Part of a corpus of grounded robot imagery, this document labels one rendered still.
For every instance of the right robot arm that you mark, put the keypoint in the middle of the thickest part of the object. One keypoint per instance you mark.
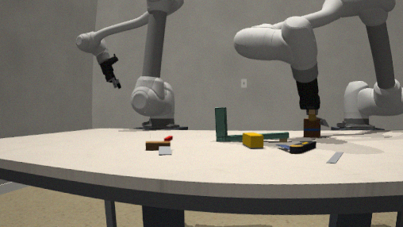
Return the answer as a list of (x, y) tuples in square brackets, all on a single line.
[(149, 97)]

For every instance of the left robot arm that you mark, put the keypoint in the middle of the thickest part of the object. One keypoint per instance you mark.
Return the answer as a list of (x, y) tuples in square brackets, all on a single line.
[(294, 42)]

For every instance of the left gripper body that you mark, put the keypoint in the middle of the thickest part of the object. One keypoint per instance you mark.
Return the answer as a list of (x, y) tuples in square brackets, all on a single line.
[(307, 88)]

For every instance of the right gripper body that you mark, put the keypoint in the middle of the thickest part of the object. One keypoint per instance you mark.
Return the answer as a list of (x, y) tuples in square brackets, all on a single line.
[(106, 64)]

